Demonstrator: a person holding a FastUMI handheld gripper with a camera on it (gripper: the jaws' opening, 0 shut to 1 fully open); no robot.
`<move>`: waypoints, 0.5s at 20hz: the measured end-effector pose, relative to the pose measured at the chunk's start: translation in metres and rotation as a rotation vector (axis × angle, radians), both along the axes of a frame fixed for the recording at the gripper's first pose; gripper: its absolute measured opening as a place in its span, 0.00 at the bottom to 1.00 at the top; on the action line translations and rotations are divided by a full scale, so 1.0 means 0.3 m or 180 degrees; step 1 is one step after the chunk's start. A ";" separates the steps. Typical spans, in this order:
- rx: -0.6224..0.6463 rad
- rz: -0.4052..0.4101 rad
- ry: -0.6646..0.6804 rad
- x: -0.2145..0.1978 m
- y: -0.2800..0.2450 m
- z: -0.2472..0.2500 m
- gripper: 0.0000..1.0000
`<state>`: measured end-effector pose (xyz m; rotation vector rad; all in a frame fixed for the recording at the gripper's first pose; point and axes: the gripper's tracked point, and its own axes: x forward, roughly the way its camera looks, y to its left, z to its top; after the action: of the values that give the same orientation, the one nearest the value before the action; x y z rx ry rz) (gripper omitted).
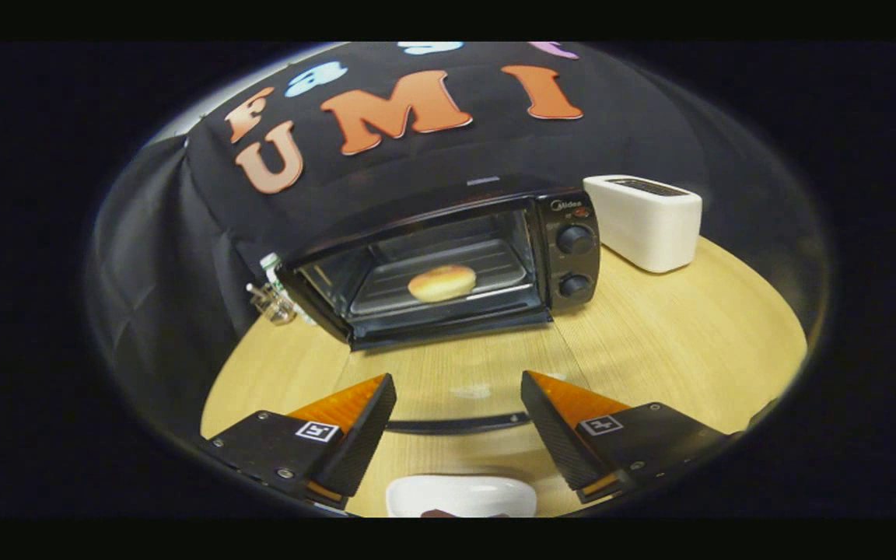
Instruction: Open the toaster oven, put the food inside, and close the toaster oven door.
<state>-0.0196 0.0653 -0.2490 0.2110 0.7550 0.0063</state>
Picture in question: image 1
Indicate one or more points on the round brown bread bun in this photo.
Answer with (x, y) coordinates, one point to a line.
(442, 283)

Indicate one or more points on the black toaster oven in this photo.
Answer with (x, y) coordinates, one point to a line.
(576, 264)

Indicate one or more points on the white bottle green label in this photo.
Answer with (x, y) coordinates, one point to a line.
(271, 268)

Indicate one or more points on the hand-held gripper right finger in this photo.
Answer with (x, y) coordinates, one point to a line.
(553, 435)

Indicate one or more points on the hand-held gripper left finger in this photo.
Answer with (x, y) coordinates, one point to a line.
(366, 439)

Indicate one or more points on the white plate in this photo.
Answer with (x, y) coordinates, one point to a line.
(460, 494)

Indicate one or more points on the white bread toaster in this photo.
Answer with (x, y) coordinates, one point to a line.
(646, 229)

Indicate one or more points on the black backdrop cloth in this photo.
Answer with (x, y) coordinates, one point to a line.
(386, 167)

